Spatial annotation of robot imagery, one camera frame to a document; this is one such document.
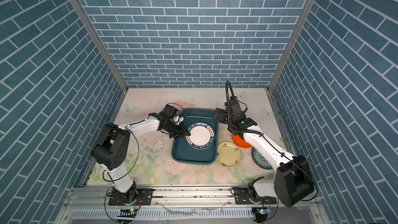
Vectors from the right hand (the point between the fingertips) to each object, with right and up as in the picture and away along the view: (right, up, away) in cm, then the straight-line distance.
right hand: (219, 111), depth 85 cm
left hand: (-17, -14, +4) cm, 23 cm away
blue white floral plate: (+23, -27, +2) cm, 36 cm away
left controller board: (-44, -47, -13) cm, 66 cm away
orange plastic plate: (+12, -18, +8) cm, 23 cm away
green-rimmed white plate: (-10, -15, +9) cm, 20 cm away
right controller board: (+19, -45, -14) cm, 51 cm away
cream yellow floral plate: (+5, -25, +2) cm, 25 cm away
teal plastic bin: (-22, -25, +4) cm, 33 cm away
